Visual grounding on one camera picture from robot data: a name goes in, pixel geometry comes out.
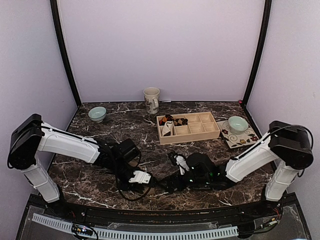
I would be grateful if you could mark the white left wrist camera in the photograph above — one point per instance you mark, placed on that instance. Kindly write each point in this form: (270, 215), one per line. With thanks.
(140, 177)

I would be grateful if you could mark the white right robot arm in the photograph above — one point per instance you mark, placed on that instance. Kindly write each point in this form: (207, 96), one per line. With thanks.
(292, 145)

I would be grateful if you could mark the beige ribbed sock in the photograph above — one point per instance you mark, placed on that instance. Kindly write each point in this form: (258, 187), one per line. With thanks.
(142, 189)

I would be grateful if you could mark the rolled white ribbed sock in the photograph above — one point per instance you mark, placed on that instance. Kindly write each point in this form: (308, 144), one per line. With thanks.
(167, 129)

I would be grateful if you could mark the black corner post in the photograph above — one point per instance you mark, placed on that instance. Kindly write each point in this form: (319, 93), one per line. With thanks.
(63, 51)
(258, 52)

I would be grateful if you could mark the teal striped ceramic bowl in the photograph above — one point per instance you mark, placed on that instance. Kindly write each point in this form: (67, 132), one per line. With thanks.
(97, 114)

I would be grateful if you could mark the floral square plate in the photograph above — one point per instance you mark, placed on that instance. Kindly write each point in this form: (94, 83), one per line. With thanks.
(247, 138)

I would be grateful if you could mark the black left corner post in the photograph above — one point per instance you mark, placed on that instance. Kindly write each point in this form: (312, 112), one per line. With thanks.
(63, 51)

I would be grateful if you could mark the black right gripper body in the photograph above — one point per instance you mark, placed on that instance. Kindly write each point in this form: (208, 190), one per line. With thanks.
(201, 180)

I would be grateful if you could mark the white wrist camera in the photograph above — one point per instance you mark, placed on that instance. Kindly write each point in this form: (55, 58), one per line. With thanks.
(140, 177)
(181, 162)

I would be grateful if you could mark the white slotted cable duct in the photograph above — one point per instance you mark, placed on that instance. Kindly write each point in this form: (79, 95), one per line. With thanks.
(121, 231)

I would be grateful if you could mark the black right corner post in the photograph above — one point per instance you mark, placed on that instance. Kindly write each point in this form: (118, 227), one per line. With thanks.
(258, 52)

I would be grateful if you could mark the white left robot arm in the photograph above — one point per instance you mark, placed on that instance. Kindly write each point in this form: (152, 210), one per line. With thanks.
(34, 136)

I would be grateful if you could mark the pale green bowl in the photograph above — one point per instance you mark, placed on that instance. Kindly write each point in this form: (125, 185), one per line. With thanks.
(237, 124)

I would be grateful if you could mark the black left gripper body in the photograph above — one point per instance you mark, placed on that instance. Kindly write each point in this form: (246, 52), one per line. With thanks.
(120, 167)

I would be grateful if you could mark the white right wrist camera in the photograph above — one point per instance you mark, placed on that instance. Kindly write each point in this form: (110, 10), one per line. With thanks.
(181, 162)

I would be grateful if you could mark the wooden compartment tray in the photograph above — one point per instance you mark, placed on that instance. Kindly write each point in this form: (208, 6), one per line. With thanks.
(200, 126)

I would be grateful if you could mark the rolled red argyle sock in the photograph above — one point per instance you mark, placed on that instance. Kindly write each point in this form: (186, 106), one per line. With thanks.
(166, 118)

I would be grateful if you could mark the black front table rail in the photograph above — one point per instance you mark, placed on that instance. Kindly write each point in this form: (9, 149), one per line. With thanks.
(230, 206)

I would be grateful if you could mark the green circuit board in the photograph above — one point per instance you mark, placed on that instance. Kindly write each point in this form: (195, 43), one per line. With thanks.
(81, 230)

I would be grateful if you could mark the coral pattern ceramic mug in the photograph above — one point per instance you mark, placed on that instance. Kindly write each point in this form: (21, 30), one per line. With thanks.
(151, 99)

